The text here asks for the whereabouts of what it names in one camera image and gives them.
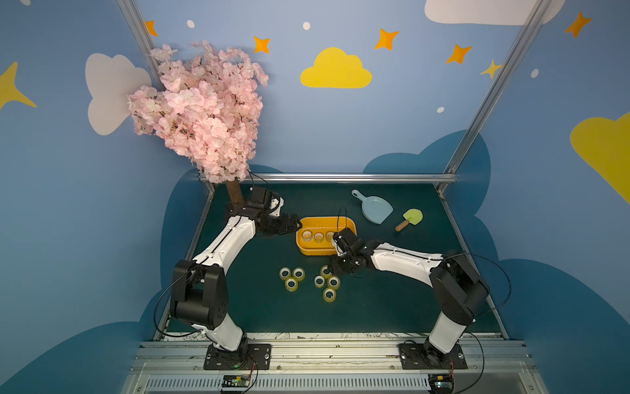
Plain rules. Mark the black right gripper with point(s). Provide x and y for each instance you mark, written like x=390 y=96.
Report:
x=342 y=258

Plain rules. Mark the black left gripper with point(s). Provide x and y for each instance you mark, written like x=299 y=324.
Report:
x=280 y=224

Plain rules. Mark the transparent tape roll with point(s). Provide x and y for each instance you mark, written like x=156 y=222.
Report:
x=307 y=235

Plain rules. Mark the yellow plastic storage box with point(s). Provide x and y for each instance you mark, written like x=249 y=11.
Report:
x=323 y=225

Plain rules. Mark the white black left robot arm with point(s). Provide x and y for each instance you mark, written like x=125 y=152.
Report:
x=199 y=294

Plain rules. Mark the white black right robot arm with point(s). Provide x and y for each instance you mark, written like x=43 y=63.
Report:
x=459 y=288

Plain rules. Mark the tape roll left cluster back-left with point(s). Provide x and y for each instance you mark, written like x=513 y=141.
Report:
x=285 y=274

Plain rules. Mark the tape roll left cluster back-right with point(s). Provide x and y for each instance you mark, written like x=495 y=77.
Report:
x=298 y=274

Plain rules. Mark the tape roll left cluster front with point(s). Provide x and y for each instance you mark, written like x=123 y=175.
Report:
x=291 y=284

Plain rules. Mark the aluminium back horizontal bar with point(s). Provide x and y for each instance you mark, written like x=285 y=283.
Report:
x=354 y=178

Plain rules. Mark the light blue plastic dustpan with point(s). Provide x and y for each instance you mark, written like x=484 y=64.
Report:
x=374 y=208

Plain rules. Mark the pink cherry blossom tree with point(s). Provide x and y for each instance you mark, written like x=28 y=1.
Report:
x=208 y=111

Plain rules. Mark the right green circuit board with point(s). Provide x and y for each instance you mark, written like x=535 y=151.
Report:
x=441 y=383

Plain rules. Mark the green circuit board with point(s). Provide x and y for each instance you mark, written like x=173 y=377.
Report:
x=235 y=382
x=441 y=383

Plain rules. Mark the left green circuit board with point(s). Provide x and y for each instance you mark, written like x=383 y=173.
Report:
x=235 y=382

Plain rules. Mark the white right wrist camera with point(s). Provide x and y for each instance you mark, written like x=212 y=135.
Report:
x=346 y=242

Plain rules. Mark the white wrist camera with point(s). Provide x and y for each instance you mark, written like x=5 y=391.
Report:
x=346 y=242
x=266 y=200

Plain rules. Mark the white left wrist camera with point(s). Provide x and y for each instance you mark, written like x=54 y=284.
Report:
x=266 y=200

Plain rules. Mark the green spatula wooden handle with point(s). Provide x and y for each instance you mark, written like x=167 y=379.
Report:
x=412 y=217

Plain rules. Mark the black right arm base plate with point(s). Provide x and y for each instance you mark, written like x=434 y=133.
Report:
x=419 y=356

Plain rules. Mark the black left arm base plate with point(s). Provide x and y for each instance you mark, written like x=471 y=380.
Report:
x=257 y=356

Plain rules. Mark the aluminium front rail frame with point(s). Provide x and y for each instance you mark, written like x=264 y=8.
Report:
x=336 y=363

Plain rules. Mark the aluminium left corner post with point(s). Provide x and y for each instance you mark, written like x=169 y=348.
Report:
x=135 y=21

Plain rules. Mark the aluminium corner post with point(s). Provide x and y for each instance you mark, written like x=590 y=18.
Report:
x=135 y=21
x=522 y=43

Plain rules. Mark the aluminium right corner post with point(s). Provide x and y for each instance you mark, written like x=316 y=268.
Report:
x=522 y=43

